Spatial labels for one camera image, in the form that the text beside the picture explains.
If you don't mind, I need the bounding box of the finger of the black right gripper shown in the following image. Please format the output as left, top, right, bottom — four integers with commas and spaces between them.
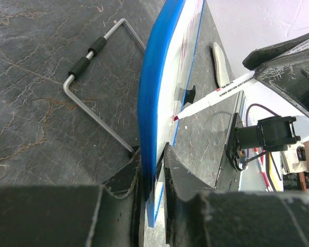
254, 49, 309, 118
243, 33, 309, 70

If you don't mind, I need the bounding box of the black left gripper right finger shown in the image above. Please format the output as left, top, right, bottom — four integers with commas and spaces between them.
163, 144, 309, 246

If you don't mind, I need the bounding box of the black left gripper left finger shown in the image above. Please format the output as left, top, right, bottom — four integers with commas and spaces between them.
0, 149, 144, 246

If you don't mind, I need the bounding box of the magenta capped whiteboard marker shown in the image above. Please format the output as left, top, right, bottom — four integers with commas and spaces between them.
174, 71, 257, 121

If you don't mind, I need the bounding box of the blue framed whiteboard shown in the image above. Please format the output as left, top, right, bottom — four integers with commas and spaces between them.
137, 1, 205, 227

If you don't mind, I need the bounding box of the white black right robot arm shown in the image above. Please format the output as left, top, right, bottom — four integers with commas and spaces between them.
228, 33, 309, 152

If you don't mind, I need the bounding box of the white bead eraser pad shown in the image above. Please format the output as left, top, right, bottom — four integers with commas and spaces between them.
212, 42, 230, 87

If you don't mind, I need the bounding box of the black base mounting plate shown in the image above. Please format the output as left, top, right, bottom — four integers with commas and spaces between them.
215, 112, 248, 192

